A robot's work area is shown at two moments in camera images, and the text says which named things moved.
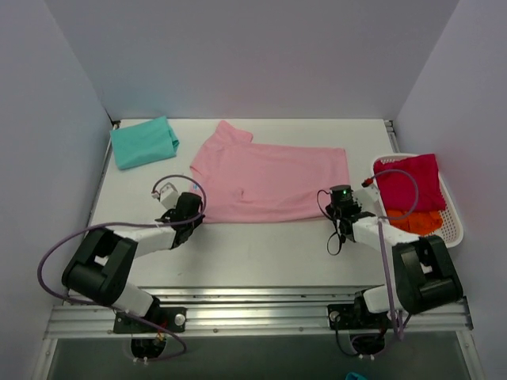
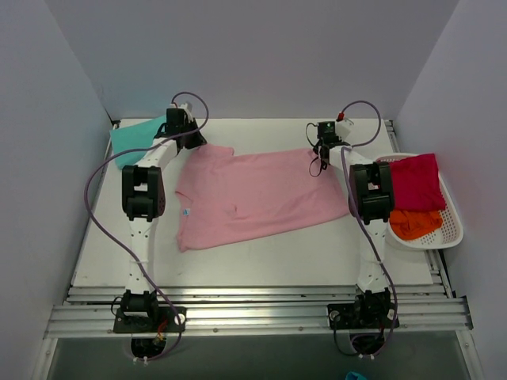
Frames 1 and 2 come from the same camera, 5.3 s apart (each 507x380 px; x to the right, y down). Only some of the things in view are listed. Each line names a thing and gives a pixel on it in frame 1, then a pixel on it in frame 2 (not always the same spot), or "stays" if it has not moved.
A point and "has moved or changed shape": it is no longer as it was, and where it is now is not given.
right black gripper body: [338, 214] to [320, 150]
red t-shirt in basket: [398, 189] stays
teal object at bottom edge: [354, 376] stays
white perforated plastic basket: [451, 227] stays
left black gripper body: [184, 228] to [194, 138]
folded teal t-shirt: [143, 142] stays
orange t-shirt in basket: [418, 222] stays
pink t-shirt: [250, 182] has moved or changed shape
